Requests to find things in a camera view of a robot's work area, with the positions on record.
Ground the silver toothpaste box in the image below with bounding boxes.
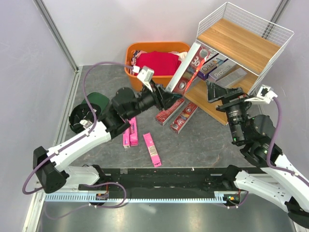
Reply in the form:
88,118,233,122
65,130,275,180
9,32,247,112
208,60,237,82
216,68,247,88

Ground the pink toothpaste box left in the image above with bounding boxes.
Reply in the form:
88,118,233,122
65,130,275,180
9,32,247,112
123,128,130,148

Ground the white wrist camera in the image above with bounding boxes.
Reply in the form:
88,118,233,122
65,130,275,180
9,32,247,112
132,65,154,92
244,85,278,105

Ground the purple white toothpaste box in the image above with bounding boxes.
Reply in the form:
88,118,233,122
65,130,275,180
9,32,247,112
208,49,218,59

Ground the cream patterned cloth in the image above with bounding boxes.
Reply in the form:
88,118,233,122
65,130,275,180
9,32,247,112
169,51,188,64

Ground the pink toothpaste box middle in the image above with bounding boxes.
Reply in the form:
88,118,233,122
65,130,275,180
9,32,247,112
129,117,139,146

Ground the white wire wooden shelf rack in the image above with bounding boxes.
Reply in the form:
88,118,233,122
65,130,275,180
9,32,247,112
183,2,295,126

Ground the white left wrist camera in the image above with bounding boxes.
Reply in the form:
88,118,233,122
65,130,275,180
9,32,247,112
132,65,154,92

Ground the green black cap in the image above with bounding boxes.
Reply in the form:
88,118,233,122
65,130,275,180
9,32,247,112
69,92,110,134

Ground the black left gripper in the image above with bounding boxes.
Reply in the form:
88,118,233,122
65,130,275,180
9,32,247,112
126,80,183,120

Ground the red 3d toothpaste box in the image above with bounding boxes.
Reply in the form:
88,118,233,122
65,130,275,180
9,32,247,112
170,102,198,134
166,42,211,95

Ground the orange plastic basket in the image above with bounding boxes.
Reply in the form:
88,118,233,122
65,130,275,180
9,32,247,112
125,42,190,91

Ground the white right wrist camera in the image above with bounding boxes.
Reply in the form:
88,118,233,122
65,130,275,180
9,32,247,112
244,85,278,105

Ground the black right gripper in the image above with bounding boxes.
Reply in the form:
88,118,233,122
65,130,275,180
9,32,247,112
205,79,254,143

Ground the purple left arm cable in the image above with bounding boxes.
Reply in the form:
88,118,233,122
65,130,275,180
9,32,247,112
22,61,136,219

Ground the blue slotted cable duct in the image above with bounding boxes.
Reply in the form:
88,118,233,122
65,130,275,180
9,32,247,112
44,192,235,204

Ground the dark red toothpaste box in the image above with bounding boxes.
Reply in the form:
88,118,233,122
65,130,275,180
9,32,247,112
155,98,185,126

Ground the red folded cloth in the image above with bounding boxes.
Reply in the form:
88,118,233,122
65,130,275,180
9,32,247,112
136,51,181,76

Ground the pink toothpaste box angled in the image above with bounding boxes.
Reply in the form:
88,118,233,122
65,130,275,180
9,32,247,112
143,133,162,167

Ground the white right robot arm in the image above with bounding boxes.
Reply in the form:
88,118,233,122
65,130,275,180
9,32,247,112
206,81,309,228

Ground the pink toothpaste box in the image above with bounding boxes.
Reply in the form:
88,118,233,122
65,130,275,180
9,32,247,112
123,128,130,148
129,117,139,146

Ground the aluminium frame rail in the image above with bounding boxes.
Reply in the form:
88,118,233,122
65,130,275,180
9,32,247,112
33,0,79,73

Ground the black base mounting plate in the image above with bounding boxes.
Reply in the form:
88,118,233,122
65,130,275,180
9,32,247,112
78,165,242,197

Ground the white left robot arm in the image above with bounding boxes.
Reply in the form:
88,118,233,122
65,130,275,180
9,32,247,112
33,83,182,193

